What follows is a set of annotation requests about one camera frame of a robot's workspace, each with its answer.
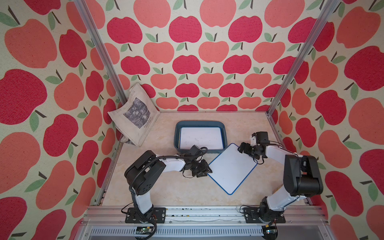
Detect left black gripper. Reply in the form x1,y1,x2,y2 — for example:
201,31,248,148
190,159,214,178

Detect blue-framed whiteboard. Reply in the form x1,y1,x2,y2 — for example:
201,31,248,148
209,143,258,195
180,127,224,150

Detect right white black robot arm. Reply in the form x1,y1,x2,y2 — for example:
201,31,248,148
238,143,324,224

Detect teal plastic storage box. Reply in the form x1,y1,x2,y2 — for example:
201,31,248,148
174,121,228,154

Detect beige printed canvas bag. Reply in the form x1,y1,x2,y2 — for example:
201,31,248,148
108,83,160,147

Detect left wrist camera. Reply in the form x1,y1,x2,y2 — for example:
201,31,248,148
187,145,205,159

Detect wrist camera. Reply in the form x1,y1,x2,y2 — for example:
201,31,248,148
251,132,270,146
187,145,205,159

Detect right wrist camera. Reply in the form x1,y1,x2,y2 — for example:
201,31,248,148
251,132,270,146

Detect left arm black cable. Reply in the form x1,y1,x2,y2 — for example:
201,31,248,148
128,146,209,240

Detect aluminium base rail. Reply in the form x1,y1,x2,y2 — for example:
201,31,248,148
73,206,336,240

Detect right aluminium frame post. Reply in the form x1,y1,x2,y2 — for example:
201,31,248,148
266,0,341,119

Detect aluminium frame post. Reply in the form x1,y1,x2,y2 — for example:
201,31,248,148
74,0,127,105
266,0,341,119

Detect left aluminium frame post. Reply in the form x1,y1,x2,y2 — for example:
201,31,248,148
74,0,127,105

